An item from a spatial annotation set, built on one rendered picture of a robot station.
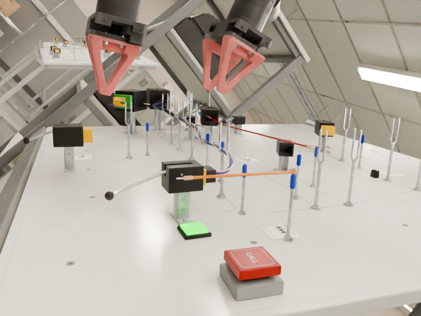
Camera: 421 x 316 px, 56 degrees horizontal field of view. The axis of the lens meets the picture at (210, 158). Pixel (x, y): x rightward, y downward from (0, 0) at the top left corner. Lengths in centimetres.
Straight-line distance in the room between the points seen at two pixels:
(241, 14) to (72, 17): 753
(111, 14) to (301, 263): 40
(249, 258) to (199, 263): 8
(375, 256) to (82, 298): 38
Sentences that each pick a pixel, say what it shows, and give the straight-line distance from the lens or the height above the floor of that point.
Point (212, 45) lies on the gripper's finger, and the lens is 65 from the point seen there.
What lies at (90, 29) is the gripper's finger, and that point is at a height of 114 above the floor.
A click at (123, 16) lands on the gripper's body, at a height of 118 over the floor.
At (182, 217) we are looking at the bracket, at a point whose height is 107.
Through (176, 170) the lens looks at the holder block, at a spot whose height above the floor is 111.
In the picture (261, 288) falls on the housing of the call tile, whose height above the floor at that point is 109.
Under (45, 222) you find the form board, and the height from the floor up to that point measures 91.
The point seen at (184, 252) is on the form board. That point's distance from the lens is 54.
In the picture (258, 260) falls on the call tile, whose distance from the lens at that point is 46.
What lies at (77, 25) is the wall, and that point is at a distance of 811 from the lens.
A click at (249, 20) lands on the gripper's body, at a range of 62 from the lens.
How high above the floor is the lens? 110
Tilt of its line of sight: 5 degrees up
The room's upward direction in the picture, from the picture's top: 49 degrees clockwise
